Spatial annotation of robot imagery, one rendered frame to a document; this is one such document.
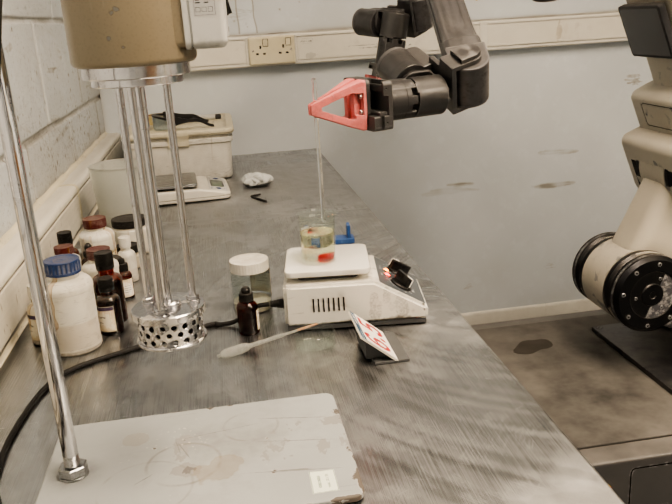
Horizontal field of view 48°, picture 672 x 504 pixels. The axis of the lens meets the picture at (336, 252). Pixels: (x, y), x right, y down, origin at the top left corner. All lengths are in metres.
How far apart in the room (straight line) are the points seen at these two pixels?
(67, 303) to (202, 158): 1.14
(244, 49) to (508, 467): 1.89
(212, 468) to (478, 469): 0.26
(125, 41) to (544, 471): 0.53
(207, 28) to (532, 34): 2.11
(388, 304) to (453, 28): 0.44
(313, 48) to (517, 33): 0.68
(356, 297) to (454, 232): 1.71
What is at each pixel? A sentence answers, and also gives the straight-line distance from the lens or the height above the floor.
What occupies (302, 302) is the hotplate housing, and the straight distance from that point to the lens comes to 1.03.
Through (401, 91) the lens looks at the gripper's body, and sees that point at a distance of 1.05.
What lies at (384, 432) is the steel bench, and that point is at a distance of 0.81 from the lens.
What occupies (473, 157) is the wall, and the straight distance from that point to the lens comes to 2.69.
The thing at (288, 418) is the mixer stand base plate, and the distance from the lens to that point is 0.82.
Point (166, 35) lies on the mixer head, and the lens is 0.62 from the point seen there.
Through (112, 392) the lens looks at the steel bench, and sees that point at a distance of 0.96.
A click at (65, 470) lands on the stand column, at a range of 0.79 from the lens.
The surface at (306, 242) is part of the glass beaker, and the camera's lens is 1.04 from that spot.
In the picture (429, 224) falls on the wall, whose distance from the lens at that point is 2.69.
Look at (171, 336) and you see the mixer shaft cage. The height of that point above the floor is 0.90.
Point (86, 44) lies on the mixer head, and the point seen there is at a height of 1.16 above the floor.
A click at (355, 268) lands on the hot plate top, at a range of 1.03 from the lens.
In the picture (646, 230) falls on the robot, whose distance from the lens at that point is 1.71.
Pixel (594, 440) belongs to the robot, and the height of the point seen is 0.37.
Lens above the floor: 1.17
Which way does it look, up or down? 17 degrees down
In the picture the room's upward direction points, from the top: 4 degrees counter-clockwise
